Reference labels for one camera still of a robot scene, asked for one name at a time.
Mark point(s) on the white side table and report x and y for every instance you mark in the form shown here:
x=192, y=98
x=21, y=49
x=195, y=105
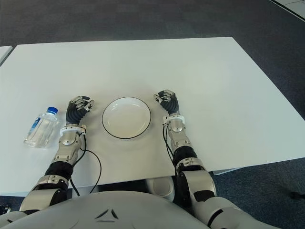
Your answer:
x=4, y=53

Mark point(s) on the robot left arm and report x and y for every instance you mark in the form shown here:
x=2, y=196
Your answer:
x=68, y=140

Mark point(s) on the white plate black rim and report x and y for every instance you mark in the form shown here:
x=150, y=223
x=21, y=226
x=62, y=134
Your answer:
x=126, y=118

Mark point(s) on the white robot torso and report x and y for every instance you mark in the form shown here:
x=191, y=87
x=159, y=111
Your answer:
x=107, y=212

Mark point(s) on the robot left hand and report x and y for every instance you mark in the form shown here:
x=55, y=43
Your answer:
x=75, y=112

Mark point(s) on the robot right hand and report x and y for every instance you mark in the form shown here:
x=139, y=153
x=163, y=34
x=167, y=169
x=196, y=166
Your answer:
x=171, y=103

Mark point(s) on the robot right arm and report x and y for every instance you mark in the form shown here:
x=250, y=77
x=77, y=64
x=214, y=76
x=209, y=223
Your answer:
x=181, y=140

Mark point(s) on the clear water bottle blue cap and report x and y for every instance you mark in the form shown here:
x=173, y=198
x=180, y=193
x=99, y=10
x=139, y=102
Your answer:
x=41, y=128

